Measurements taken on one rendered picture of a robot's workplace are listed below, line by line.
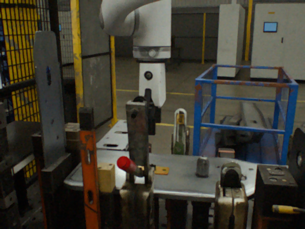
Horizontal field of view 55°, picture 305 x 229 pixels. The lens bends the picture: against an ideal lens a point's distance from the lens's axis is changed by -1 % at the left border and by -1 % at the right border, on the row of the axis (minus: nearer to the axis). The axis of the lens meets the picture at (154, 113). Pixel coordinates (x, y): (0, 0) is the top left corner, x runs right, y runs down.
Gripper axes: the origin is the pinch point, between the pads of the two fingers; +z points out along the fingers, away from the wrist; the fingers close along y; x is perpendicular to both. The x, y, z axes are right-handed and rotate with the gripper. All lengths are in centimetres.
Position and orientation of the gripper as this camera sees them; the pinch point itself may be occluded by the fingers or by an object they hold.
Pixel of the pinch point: (151, 124)
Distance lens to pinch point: 71.9
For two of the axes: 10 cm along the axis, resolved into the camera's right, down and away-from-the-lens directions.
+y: 1.6, -2.6, 9.5
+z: 0.0, 9.6, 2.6
